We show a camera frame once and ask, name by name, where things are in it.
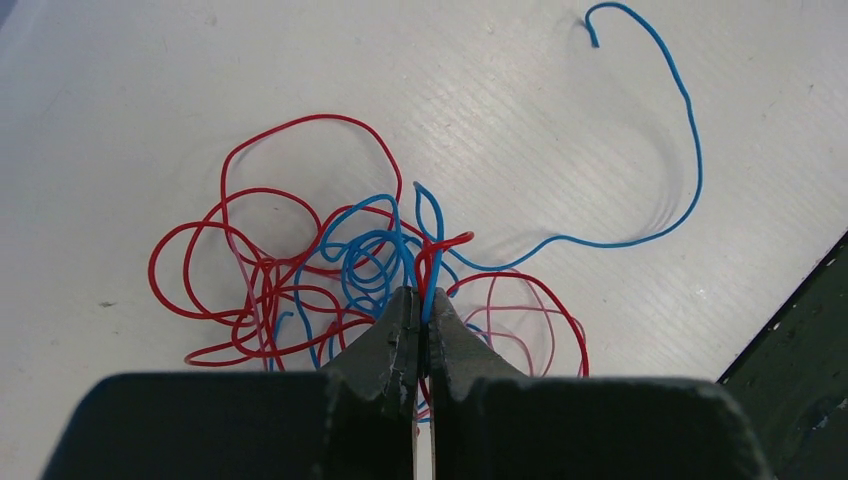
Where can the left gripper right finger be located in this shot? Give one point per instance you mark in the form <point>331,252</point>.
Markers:
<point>461,368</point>

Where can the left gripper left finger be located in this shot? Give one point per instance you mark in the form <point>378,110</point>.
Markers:
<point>370,428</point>

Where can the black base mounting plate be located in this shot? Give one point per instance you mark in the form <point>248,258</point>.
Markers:
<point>791,380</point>

